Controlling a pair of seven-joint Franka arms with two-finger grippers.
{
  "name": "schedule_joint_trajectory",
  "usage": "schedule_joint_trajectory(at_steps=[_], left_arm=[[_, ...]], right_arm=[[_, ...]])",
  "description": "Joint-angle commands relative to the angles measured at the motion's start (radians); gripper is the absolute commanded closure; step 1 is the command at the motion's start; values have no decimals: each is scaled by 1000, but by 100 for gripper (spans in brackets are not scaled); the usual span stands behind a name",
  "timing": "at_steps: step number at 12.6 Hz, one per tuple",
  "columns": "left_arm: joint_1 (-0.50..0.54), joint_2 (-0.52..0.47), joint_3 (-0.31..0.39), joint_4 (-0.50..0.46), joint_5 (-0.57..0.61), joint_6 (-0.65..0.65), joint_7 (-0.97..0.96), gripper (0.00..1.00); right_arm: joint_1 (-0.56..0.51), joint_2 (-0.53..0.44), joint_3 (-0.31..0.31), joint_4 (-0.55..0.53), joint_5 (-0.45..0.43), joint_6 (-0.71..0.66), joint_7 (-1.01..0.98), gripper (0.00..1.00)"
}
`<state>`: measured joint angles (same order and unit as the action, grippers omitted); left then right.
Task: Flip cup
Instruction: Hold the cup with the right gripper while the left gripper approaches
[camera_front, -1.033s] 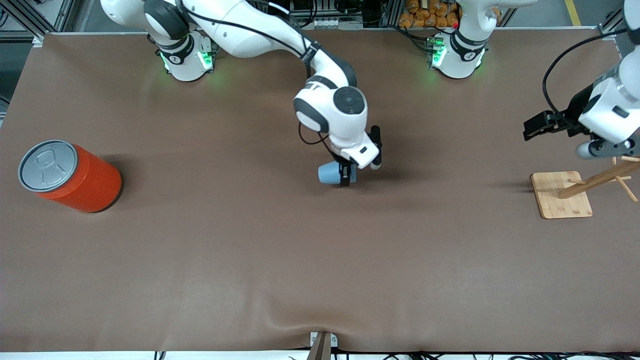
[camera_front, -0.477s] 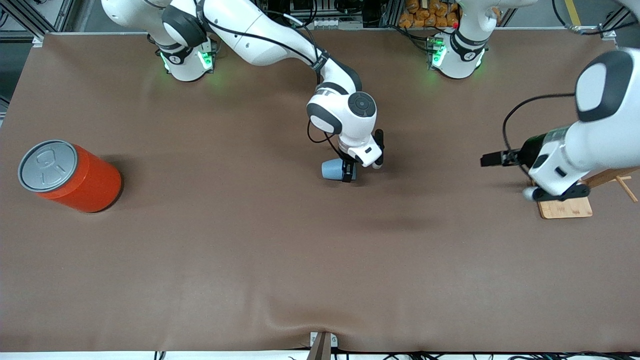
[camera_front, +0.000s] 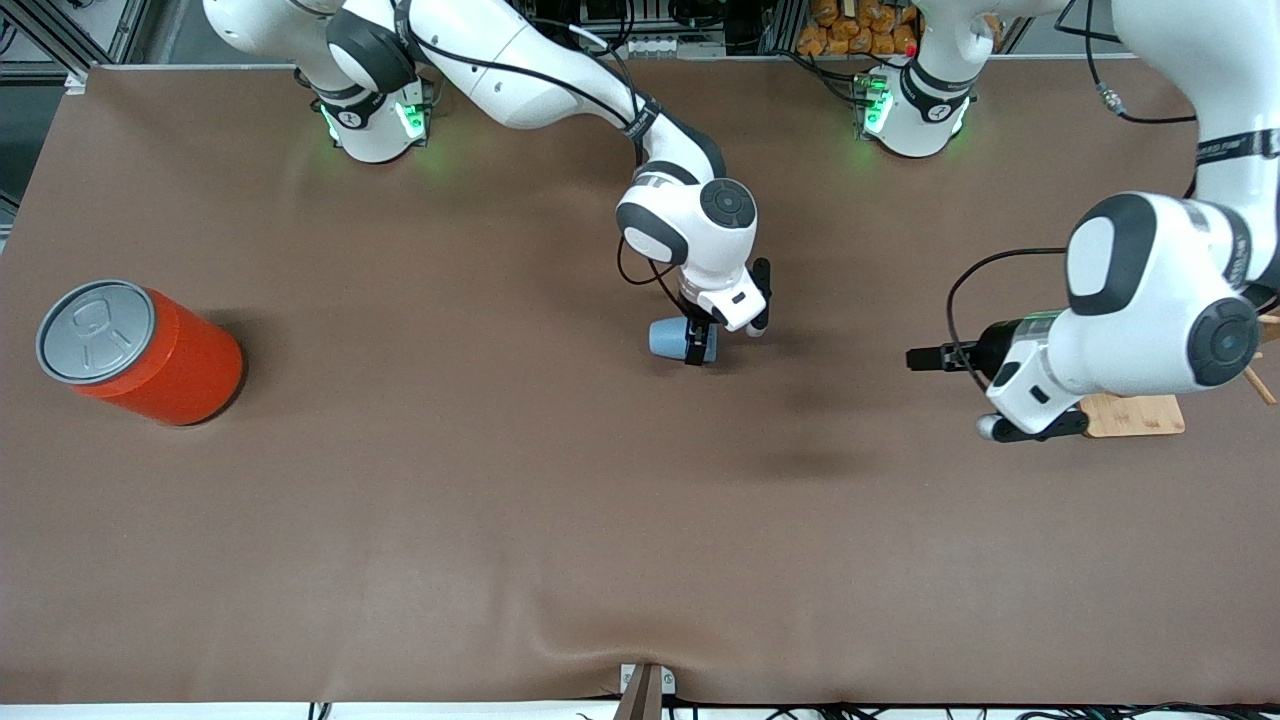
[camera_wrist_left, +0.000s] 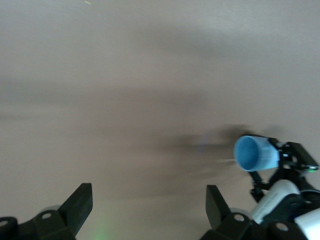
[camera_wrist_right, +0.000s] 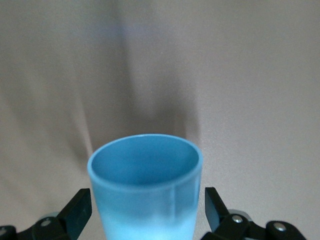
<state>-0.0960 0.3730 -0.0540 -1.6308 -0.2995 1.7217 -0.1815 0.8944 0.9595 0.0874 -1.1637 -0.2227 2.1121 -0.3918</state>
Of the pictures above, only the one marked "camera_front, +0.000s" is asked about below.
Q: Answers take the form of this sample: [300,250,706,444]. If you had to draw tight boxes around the light blue plastic cup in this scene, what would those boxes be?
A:
[649,317,719,363]

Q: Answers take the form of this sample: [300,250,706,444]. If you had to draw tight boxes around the bamboo cup rack stand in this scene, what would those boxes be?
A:
[1080,310,1280,439]

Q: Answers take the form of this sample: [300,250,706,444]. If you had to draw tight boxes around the brown table mat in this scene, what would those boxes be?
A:
[0,60,1280,707]

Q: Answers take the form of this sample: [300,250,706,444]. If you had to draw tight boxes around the white power strip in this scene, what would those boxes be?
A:
[622,35,728,58]

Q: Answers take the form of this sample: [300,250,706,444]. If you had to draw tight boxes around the orange snack packets pile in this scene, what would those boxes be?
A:
[797,0,919,57]

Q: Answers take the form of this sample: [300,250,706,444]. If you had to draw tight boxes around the orange can with grey lid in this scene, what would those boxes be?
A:
[36,279,245,428]

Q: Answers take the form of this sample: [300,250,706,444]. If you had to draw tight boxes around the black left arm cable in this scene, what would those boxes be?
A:
[947,0,1201,393]

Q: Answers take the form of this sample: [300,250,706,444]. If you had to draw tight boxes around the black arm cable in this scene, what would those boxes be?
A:
[395,0,701,316]
[947,0,1201,393]

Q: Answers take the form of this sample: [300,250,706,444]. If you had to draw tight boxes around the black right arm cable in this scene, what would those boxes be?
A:
[395,0,701,316]

